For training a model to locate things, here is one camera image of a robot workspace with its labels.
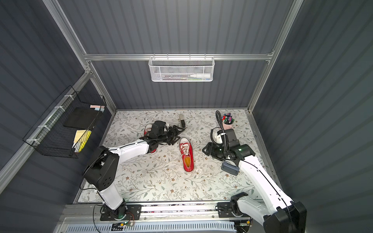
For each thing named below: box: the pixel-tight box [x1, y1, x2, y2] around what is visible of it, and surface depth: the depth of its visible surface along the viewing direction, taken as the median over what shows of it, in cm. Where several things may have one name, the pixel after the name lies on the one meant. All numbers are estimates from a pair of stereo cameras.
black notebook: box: [63, 106, 101, 130], surface depth 77 cm
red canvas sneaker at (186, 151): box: [178, 136, 195, 174], surface depth 89 cm
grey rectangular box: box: [220, 160, 240, 177], surface depth 88 cm
